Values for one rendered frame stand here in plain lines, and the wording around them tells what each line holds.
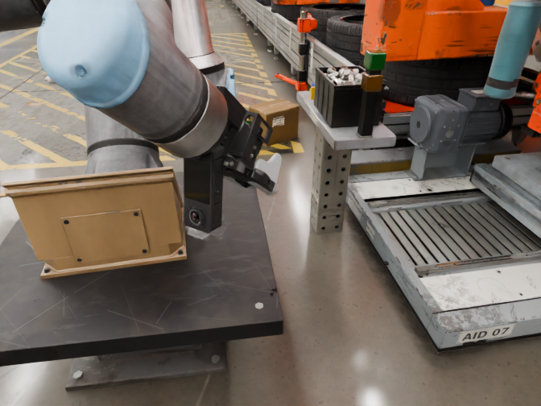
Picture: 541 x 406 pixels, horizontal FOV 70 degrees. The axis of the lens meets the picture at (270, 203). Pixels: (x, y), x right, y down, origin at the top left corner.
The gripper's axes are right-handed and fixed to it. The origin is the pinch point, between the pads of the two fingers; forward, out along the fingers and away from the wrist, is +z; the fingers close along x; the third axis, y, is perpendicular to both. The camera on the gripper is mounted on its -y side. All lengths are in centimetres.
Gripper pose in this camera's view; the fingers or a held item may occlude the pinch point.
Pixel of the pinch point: (258, 189)
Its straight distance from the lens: 61.8
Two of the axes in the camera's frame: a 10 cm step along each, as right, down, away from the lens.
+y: 3.5, -9.3, 1.1
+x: -8.6, -2.7, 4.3
